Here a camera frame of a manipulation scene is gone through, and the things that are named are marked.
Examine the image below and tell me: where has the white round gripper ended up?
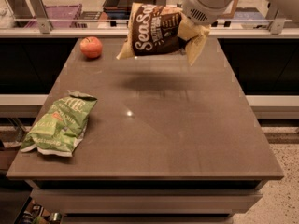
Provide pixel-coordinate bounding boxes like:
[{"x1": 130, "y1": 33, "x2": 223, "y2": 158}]
[{"x1": 178, "y1": 0, "x2": 233, "y2": 66}]

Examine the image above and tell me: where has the brown sea salt chip bag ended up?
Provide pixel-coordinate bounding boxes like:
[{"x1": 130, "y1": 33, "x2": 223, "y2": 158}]
[{"x1": 117, "y1": 3, "x2": 191, "y2": 59}]

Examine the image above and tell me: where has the red apple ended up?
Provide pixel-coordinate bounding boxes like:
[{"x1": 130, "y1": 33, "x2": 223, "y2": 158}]
[{"x1": 79, "y1": 36, "x2": 103, "y2": 59}]

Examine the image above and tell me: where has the green chip bag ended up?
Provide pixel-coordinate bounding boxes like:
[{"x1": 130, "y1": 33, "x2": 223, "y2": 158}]
[{"x1": 21, "y1": 91, "x2": 97, "y2": 157}]

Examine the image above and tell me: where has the purple plastic crate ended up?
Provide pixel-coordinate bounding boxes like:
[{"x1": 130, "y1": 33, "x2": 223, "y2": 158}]
[{"x1": 24, "y1": 3, "x2": 84, "y2": 29}]

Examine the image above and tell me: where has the table drawer front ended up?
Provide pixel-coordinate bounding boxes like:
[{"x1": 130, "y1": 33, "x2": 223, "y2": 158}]
[{"x1": 31, "y1": 189, "x2": 262, "y2": 215}]

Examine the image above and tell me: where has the right metal rail bracket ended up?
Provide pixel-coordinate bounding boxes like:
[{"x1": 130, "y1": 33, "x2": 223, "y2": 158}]
[{"x1": 266, "y1": 3, "x2": 286, "y2": 35}]

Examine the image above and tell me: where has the left metal rail bracket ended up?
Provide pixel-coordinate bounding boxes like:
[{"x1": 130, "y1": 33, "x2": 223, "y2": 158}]
[{"x1": 30, "y1": 0, "x2": 52, "y2": 34}]

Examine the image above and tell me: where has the glass rail barrier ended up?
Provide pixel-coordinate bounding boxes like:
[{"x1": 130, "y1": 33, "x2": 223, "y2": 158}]
[{"x1": 0, "y1": 7, "x2": 298, "y2": 38}]

